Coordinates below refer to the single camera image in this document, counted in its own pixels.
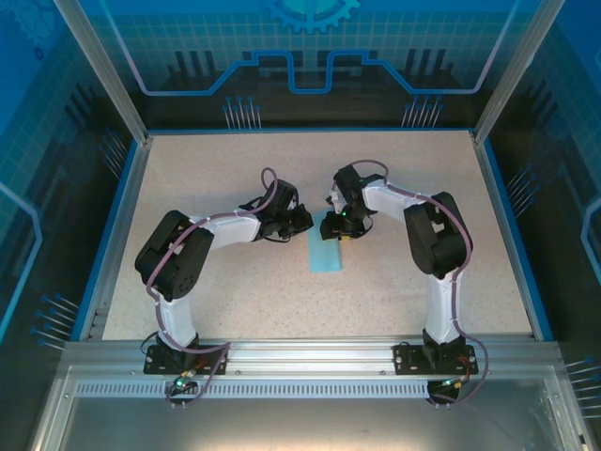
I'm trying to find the blue aluminium side rail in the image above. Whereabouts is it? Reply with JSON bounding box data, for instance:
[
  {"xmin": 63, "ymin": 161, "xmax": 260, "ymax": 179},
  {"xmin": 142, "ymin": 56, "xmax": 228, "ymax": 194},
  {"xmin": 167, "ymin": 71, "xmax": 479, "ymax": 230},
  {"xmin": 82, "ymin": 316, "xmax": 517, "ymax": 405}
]
[
  {"xmin": 469, "ymin": 130, "xmax": 558, "ymax": 343},
  {"xmin": 69, "ymin": 133, "xmax": 154, "ymax": 342}
]

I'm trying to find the grey sheet metal panel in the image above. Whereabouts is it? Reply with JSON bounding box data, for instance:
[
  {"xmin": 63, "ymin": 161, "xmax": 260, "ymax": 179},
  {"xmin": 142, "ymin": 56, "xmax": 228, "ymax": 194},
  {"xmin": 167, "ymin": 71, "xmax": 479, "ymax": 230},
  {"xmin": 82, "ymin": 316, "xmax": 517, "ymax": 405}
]
[{"xmin": 27, "ymin": 365, "xmax": 601, "ymax": 451}]

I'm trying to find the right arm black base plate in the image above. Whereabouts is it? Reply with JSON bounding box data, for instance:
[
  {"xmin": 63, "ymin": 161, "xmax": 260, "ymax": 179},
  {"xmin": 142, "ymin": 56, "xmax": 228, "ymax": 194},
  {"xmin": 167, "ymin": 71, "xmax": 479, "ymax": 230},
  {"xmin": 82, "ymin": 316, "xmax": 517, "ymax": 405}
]
[{"xmin": 393, "ymin": 342, "xmax": 479, "ymax": 376}]

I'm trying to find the aluminium frame post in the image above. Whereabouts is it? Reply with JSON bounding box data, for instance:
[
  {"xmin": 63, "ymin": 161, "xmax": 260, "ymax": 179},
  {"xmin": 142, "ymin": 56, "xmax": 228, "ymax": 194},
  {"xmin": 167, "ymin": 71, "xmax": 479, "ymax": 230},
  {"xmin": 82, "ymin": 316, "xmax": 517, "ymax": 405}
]
[
  {"xmin": 52, "ymin": 0, "xmax": 154, "ymax": 142},
  {"xmin": 470, "ymin": 0, "xmax": 568, "ymax": 145}
]

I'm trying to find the light blue paper sheet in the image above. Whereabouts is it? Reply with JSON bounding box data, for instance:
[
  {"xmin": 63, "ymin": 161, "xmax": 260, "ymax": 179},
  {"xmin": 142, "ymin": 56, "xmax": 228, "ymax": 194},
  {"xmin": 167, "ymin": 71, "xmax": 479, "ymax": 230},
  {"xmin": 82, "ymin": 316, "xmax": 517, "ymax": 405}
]
[{"xmin": 307, "ymin": 210, "xmax": 345, "ymax": 274}]

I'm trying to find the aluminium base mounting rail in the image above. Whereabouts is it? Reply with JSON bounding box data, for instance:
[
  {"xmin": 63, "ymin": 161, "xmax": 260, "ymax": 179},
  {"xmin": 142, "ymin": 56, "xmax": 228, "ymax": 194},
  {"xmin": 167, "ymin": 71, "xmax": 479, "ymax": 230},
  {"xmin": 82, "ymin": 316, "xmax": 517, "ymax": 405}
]
[{"xmin": 60, "ymin": 334, "xmax": 564, "ymax": 377}]

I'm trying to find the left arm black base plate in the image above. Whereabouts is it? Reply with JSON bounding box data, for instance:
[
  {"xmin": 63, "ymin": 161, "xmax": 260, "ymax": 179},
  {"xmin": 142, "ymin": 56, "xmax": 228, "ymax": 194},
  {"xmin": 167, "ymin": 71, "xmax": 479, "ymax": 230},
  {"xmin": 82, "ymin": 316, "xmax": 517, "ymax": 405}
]
[{"xmin": 144, "ymin": 344, "xmax": 230, "ymax": 376}]

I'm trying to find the slotted grey cable duct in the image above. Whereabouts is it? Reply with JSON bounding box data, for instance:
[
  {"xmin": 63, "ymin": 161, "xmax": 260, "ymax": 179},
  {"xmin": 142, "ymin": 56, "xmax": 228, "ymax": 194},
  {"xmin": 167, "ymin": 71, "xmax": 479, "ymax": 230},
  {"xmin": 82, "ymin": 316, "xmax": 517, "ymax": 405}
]
[{"xmin": 74, "ymin": 381, "xmax": 534, "ymax": 399}]

